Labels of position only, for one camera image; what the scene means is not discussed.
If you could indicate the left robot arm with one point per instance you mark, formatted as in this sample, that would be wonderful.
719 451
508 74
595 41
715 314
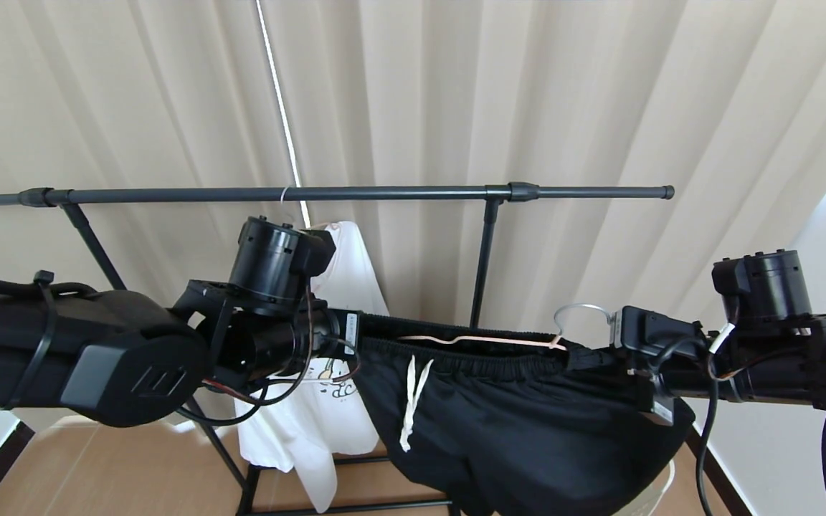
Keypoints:
97 351

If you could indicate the white printed t-shirt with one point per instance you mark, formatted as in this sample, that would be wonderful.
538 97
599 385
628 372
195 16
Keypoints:
355 272

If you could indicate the black clothes rack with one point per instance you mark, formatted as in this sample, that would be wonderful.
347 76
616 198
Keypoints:
241 194

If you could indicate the black garment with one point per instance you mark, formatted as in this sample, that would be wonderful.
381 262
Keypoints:
528 430

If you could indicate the pink clothes hanger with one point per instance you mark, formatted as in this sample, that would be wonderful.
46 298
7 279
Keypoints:
470 340

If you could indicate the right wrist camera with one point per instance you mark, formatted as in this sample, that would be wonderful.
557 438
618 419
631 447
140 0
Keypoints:
657 330

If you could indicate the beige curtain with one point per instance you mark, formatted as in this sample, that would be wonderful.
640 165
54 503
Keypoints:
456 86

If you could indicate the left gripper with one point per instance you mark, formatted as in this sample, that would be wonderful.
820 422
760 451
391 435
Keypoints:
291 344

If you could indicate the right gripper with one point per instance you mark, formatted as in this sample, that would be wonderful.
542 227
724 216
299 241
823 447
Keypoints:
692 380

